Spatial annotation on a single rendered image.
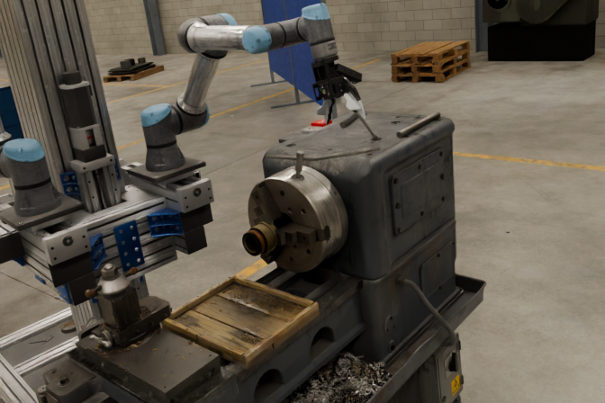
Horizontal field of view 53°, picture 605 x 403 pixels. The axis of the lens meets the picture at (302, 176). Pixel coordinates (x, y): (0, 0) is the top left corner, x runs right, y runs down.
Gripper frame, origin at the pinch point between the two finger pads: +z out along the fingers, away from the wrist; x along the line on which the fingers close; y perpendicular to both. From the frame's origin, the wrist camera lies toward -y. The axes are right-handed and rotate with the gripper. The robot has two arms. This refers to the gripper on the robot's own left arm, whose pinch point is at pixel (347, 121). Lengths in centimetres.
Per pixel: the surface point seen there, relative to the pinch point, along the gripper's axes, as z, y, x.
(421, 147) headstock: 16.8, -28.1, 4.7
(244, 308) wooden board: 45, 40, -22
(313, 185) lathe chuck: 15.2, 14.4, -6.1
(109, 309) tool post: 25, 79, -22
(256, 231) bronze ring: 22.6, 33.0, -15.2
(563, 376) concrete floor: 142, -91, 8
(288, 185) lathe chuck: 13.1, 20.2, -10.6
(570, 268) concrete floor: 137, -188, -24
